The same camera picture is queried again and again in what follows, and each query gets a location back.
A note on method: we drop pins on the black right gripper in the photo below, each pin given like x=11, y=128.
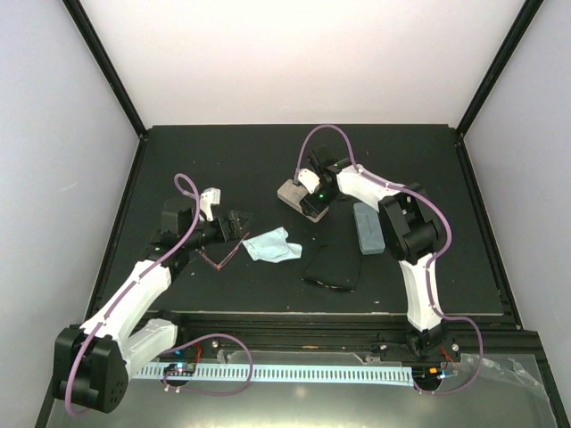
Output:
x=326, y=203

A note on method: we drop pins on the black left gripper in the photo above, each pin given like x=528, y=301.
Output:
x=235, y=233

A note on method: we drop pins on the pink sunglasses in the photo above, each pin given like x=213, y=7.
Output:
x=217, y=255

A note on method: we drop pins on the beige glasses case green lining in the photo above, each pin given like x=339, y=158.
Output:
x=292, y=195

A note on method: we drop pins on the light blue cleaning cloth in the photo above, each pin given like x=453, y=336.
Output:
x=272, y=247

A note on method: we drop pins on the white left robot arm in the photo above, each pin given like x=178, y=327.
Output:
x=94, y=361

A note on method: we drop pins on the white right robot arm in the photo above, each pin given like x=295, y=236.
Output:
x=412, y=228

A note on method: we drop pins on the blue-grey closed glasses case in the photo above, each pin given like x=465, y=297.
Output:
x=369, y=231

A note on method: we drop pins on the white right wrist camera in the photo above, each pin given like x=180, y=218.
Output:
x=309, y=180

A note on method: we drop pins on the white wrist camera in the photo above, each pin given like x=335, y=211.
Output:
x=309, y=180
x=209, y=197

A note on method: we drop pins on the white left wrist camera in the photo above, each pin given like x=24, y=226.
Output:
x=209, y=197

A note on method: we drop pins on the white slotted cable duct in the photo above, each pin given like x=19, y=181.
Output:
x=277, y=373

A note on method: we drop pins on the black front mounting rail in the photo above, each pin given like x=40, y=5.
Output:
x=336, y=332

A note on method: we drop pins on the black right frame post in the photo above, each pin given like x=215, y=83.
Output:
x=508, y=46

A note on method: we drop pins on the black frame post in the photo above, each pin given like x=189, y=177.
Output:
x=94, y=44
x=508, y=46

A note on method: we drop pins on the black left frame post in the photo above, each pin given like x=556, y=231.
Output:
x=94, y=44

